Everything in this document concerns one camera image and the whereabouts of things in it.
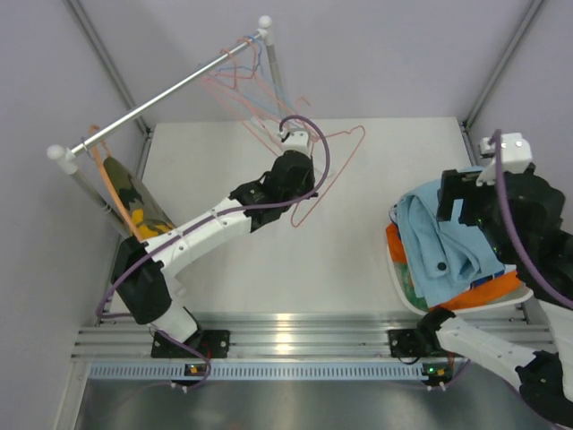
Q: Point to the silver clothes rack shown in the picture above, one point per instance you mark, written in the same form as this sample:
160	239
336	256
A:
264	41

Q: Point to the green white patterned trousers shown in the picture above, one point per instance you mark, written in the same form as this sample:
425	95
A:
406	289

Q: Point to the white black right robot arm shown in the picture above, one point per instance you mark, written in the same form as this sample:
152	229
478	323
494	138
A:
542	379

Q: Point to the pink hanger with orange trousers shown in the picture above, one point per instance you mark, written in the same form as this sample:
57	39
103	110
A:
250	98

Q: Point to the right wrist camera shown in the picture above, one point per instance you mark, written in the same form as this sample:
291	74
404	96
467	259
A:
516	156

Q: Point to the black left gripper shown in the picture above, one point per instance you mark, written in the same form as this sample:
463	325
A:
311	180

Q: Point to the perforated cable duct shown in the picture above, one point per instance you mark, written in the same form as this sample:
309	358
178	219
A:
271	371

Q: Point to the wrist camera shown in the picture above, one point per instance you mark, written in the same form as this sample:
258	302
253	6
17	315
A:
297	140
516	156

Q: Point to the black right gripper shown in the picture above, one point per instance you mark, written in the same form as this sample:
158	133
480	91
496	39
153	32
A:
457	184

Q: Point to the light blue trousers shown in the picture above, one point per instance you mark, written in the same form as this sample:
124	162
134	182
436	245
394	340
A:
443	242

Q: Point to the blue white patterned trousers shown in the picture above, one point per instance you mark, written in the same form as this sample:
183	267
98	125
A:
488	277

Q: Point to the blue wire hanger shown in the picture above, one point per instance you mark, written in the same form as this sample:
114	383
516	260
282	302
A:
254	80

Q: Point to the aluminium rail frame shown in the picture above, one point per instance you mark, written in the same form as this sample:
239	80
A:
256	336

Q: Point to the orange trousers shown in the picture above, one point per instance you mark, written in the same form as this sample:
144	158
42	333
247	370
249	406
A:
484	294

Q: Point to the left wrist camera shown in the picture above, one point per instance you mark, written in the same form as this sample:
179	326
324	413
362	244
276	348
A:
297	140

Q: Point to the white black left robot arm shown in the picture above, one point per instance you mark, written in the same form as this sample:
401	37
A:
143	269

